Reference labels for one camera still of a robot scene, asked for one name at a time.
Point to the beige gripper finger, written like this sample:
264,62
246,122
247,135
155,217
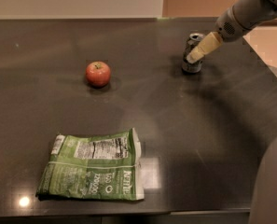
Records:
210,43

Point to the grey robot gripper body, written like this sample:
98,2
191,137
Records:
228,27

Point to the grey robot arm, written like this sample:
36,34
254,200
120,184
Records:
260,11

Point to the green jalapeno chip bag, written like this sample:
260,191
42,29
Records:
103,167

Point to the red apple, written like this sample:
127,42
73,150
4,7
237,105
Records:
98,74

